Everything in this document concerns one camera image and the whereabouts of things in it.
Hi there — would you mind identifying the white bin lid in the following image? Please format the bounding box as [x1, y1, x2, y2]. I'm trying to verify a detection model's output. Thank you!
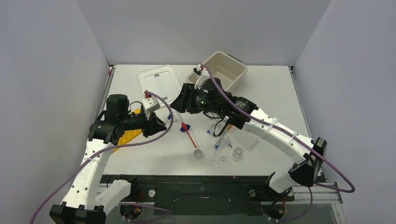
[138, 65, 182, 105]

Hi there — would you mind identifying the graduated cylinder blue base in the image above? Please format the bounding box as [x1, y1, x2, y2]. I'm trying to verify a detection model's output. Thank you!
[173, 111, 190, 132]

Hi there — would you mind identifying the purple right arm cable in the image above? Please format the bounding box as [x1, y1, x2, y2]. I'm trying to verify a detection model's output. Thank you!
[200, 64, 356, 223]

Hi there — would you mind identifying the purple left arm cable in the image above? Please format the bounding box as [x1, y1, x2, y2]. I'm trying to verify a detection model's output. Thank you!
[29, 90, 175, 224]

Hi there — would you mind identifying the yellow test tube rack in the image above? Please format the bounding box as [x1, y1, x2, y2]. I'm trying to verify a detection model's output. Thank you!
[112, 109, 142, 153]

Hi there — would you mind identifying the beige plastic bin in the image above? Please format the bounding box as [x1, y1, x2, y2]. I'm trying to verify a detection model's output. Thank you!
[203, 51, 248, 92]

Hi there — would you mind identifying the clear glass stirring rod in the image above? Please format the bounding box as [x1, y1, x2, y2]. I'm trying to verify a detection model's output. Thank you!
[188, 126, 200, 149]

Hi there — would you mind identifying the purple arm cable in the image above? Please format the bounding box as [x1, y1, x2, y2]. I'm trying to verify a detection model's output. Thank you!
[29, 90, 175, 224]
[200, 64, 356, 223]

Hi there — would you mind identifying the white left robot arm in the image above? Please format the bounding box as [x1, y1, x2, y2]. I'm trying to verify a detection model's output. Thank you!
[49, 91, 170, 224]

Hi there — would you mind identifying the small glass beaker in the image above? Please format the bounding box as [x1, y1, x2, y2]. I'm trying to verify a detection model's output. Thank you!
[193, 149, 203, 160]

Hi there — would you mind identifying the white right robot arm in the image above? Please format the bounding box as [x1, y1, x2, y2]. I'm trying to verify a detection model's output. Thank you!
[170, 79, 327, 199]

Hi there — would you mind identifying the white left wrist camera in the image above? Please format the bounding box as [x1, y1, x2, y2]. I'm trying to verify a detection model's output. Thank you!
[141, 91, 161, 120]

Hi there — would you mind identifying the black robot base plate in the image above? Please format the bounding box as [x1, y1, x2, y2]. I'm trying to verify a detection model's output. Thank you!
[102, 175, 327, 217]

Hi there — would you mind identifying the small glass flask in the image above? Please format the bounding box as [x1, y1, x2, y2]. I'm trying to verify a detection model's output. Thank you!
[232, 147, 243, 161]

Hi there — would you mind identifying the aluminium rail frame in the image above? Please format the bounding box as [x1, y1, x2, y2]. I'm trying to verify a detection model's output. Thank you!
[62, 182, 343, 224]

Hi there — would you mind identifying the small glass dish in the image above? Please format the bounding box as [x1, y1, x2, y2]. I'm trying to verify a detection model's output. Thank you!
[218, 156, 226, 164]

